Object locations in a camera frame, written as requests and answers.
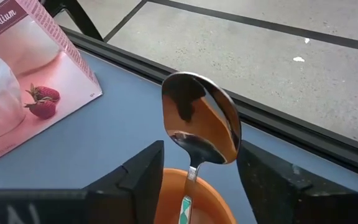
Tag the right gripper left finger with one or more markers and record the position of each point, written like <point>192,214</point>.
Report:
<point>135,186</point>

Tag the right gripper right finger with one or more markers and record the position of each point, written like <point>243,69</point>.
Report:
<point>278,186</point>

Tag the pink strawberry yogurt cereal box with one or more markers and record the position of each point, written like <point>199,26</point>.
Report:
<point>36,77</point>

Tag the orange cup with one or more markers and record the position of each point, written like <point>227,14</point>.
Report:
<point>210,199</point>

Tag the black table frame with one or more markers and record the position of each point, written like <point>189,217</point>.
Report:
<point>291,133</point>

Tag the black frame post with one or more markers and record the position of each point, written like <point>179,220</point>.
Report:
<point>76,15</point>

